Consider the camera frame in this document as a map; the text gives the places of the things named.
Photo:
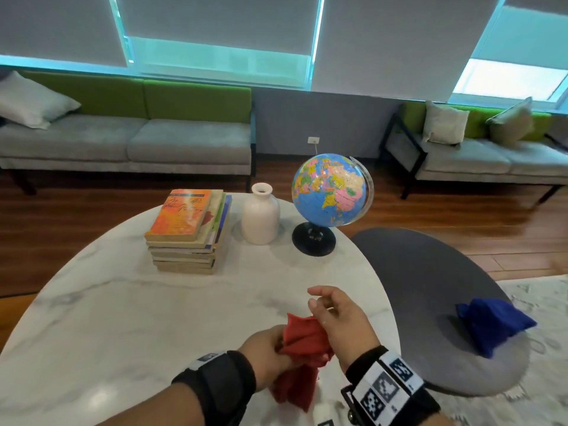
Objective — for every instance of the person's right hand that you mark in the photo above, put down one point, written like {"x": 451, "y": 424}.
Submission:
{"x": 350, "y": 328}

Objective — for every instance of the person's left hand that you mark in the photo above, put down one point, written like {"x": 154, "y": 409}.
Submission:
{"x": 262, "y": 357}

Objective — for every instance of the person's right thumb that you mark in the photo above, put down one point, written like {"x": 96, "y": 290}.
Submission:
{"x": 320, "y": 308}

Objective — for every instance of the person's left fingers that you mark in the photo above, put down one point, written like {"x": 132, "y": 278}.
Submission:
{"x": 280, "y": 339}

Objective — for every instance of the red cloth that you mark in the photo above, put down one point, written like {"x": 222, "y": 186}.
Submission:
{"x": 306, "y": 350}

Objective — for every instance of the person's right forearm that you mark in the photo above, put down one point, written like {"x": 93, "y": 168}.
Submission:
{"x": 443, "y": 420}

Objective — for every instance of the person's left forearm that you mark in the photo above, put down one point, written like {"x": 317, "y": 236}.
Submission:
{"x": 151, "y": 410}

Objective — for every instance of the black left wristband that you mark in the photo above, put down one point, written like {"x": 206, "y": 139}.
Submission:
{"x": 217, "y": 385}

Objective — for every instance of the black right wristband with markers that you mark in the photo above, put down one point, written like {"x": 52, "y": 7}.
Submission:
{"x": 390, "y": 385}

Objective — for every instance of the dark grey oval side table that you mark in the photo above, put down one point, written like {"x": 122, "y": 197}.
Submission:
{"x": 421, "y": 279}

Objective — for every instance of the white ceramic vase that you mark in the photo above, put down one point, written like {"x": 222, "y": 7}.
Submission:
{"x": 260, "y": 217}

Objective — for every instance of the world globe on black stand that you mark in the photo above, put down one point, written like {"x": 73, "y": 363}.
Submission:
{"x": 328, "y": 190}

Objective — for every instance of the stack of books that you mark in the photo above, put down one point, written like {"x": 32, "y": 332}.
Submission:
{"x": 186, "y": 235}

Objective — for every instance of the blue cloth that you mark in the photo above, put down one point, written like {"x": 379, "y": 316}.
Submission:
{"x": 492, "y": 326}

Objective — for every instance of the cream pillow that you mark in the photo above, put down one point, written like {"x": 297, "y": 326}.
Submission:
{"x": 445, "y": 124}

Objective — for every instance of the light patterned rug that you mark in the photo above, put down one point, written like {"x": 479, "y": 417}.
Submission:
{"x": 546, "y": 381}

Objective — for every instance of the long grey and green sofa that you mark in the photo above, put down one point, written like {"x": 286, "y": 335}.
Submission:
{"x": 133, "y": 141}

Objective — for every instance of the window pane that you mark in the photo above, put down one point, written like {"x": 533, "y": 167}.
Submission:
{"x": 506, "y": 79}
{"x": 222, "y": 64}

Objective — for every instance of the beige pillow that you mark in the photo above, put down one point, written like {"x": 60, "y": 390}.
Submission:
{"x": 512, "y": 124}

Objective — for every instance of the grey roller blind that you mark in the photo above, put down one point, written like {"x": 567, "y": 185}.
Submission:
{"x": 222, "y": 19}
{"x": 528, "y": 30}
{"x": 399, "y": 44}
{"x": 57, "y": 26}

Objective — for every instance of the white pillow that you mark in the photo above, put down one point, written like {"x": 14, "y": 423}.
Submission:
{"x": 31, "y": 101}

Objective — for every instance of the grey sofa with black frame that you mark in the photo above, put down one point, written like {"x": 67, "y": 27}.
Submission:
{"x": 488, "y": 161}

